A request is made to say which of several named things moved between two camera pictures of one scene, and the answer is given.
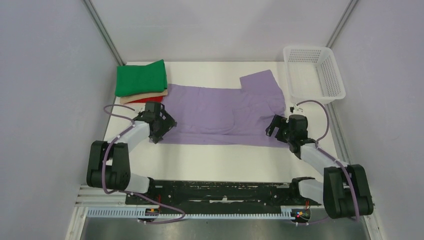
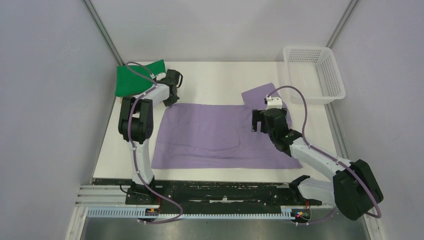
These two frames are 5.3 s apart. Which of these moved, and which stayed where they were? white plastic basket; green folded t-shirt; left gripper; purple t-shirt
Moved: left gripper; purple t-shirt
Stayed: white plastic basket; green folded t-shirt
